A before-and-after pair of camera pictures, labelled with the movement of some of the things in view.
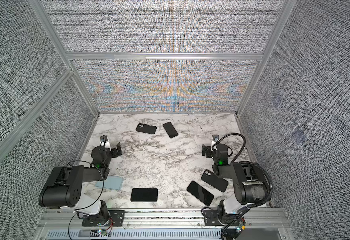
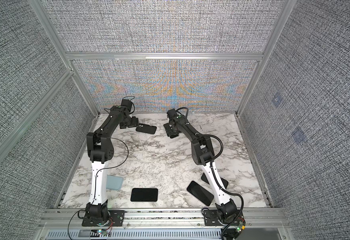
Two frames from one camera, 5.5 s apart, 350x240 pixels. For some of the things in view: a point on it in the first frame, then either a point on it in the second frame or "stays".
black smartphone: [170, 129] stays
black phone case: [146, 128] stays
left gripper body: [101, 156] → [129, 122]
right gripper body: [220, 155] → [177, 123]
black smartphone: [144, 194] stays
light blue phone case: [111, 182] stays
